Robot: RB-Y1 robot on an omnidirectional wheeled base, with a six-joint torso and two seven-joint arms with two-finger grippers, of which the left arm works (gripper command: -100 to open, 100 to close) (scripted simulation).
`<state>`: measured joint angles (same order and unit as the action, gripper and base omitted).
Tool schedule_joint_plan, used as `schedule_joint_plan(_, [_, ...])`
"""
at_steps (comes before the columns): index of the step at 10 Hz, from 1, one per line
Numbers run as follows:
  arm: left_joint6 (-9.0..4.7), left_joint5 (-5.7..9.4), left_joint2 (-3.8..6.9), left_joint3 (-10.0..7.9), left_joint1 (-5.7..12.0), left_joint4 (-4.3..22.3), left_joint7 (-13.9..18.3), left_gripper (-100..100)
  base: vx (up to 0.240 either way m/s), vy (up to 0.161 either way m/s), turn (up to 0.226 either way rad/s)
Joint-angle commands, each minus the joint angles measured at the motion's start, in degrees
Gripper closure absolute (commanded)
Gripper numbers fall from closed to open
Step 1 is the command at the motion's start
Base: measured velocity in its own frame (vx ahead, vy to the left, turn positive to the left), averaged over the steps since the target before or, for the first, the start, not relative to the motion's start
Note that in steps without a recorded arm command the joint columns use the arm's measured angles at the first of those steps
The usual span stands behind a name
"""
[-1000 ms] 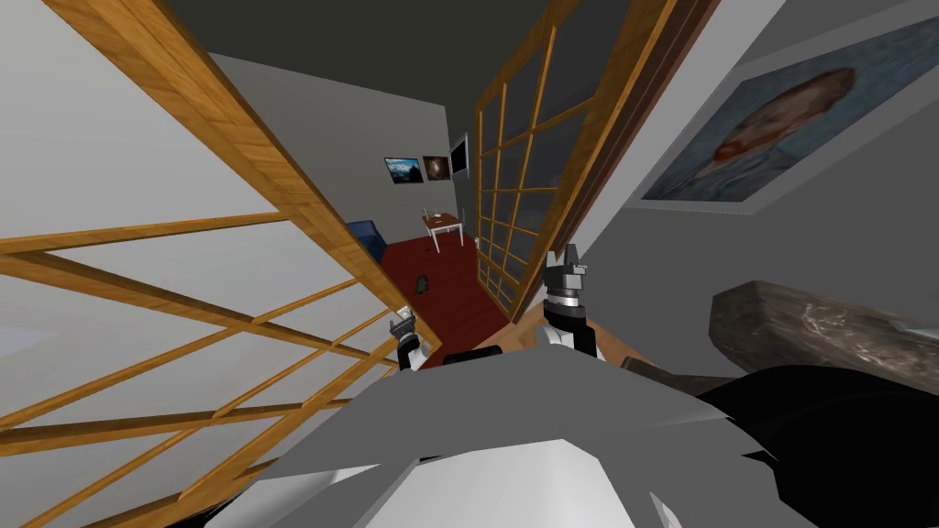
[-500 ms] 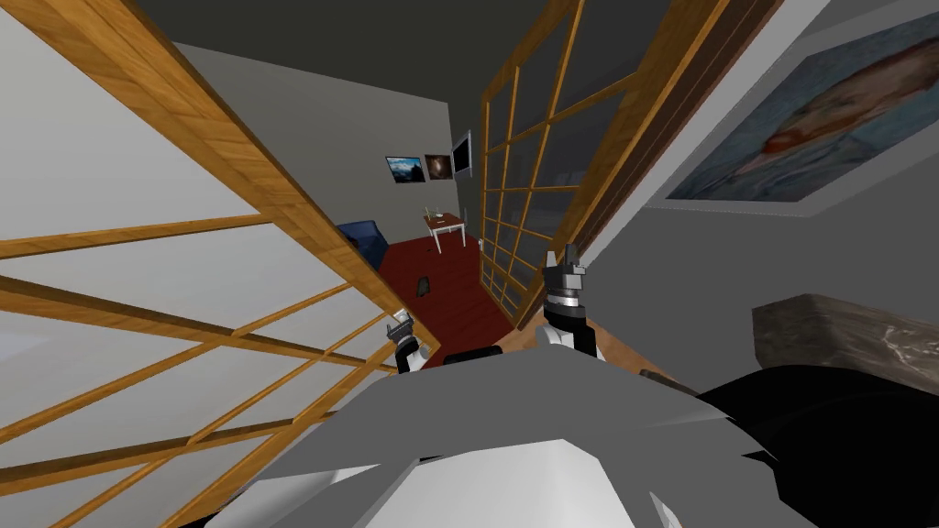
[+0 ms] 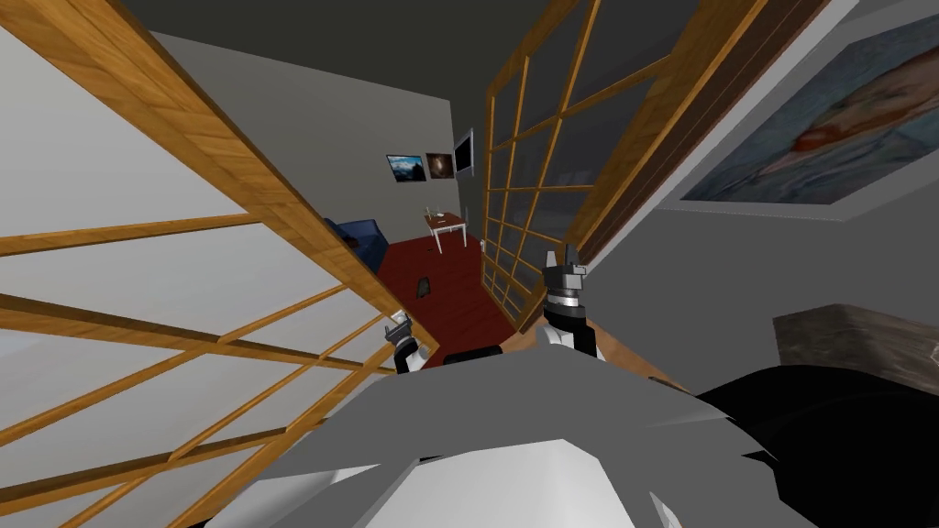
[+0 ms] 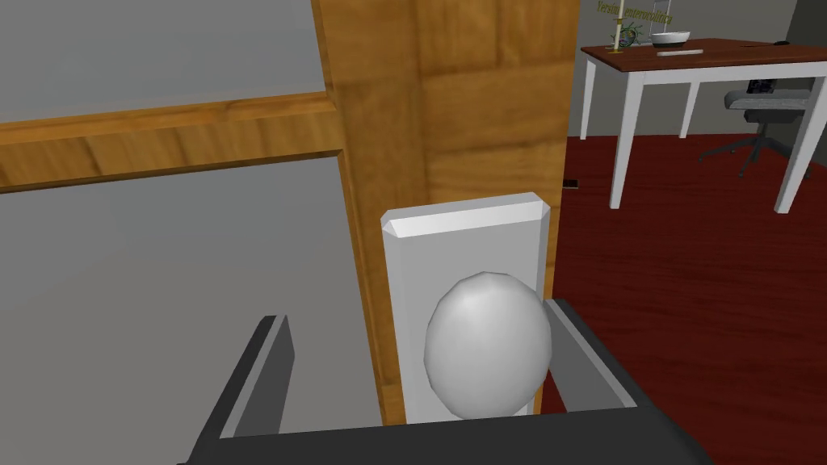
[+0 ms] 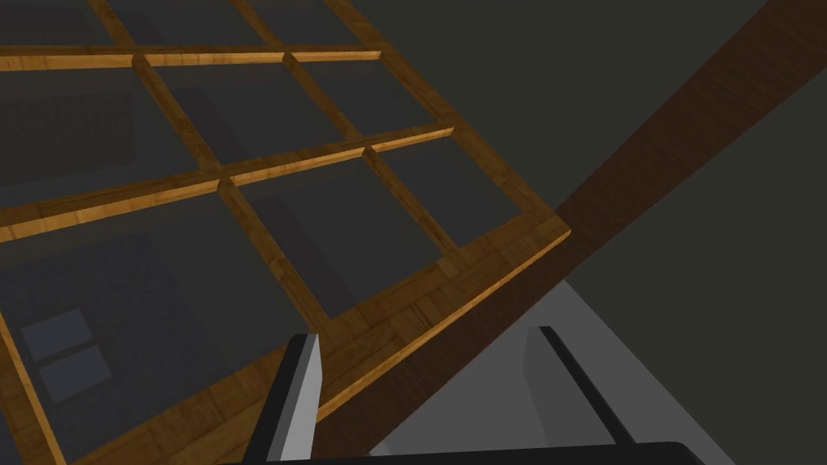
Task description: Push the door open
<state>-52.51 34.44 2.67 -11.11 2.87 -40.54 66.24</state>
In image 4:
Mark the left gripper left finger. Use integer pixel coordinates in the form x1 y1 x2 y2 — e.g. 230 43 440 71
193 314 296 453

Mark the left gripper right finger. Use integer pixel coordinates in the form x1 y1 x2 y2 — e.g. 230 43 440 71
541 298 640 414

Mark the grey round door knob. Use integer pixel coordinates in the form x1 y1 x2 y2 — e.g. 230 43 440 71
422 270 554 421

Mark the wooden door leaf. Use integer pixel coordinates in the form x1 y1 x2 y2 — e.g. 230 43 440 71
0 0 581 429

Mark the grey office chair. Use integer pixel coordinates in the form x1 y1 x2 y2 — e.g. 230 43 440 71
699 77 815 179

